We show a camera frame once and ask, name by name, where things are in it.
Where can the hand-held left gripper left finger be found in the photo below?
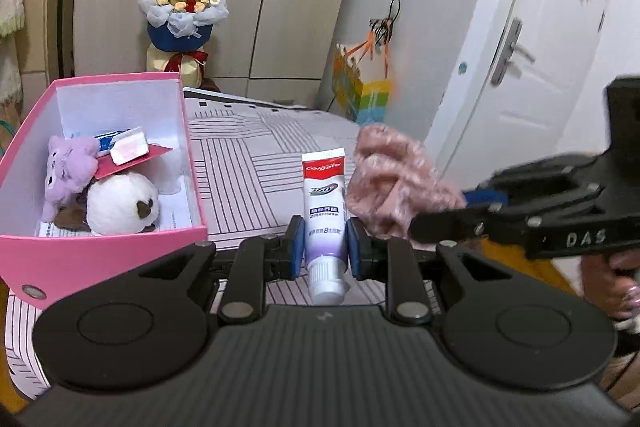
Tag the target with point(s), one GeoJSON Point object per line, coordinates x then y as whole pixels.
{"type": "Point", "coordinates": [296, 242]}

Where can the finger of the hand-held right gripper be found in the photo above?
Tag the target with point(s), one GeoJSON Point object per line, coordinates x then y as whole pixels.
{"type": "Point", "coordinates": [482, 198]}
{"type": "Point", "coordinates": [445, 224]}

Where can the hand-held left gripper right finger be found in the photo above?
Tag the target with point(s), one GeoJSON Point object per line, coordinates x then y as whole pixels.
{"type": "Point", "coordinates": [356, 247]}

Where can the white toothpaste tube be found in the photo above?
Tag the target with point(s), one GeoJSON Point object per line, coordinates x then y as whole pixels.
{"type": "Point", "coordinates": [324, 197]}

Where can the fuzzy pink cloth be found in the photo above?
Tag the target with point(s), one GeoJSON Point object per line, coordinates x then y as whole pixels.
{"type": "Point", "coordinates": [395, 177]}

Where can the white brown-spotted plush toy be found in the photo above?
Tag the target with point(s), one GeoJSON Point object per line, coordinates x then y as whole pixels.
{"type": "Point", "coordinates": [117, 207]}

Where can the pink white tissue packet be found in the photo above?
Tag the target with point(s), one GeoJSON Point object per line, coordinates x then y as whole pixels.
{"type": "Point", "coordinates": [130, 149]}

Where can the pink cardboard box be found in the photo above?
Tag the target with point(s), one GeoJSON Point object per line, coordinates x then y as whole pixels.
{"type": "Point", "coordinates": [100, 257]}

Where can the red envelope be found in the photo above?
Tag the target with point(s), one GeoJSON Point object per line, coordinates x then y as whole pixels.
{"type": "Point", "coordinates": [102, 169]}

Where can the blue tissue packet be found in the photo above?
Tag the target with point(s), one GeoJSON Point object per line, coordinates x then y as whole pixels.
{"type": "Point", "coordinates": [107, 139]}

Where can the purple plush toy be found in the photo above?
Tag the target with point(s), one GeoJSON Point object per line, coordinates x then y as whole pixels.
{"type": "Point", "coordinates": [67, 167]}

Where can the person's right hand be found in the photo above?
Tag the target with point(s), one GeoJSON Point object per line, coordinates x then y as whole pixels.
{"type": "Point", "coordinates": [615, 282]}

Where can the striped white tablecloth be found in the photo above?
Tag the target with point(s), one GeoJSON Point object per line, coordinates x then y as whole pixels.
{"type": "Point", "coordinates": [250, 147]}

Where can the small blue sticker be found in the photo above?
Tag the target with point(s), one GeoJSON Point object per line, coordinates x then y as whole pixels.
{"type": "Point", "coordinates": [462, 68]}

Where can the colourful paper gift bag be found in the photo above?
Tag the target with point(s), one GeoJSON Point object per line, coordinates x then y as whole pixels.
{"type": "Point", "coordinates": [372, 99]}

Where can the white door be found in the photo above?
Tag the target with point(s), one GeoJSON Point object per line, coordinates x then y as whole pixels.
{"type": "Point", "coordinates": [550, 57]}

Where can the dark wooden stool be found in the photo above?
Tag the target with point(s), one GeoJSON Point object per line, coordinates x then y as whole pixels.
{"type": "Point", "coordinates": [210, 86]}

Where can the yellow flower bouquet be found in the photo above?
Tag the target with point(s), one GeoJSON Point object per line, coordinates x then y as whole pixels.
{"type": "Point", "coordinates": [182, 14]}

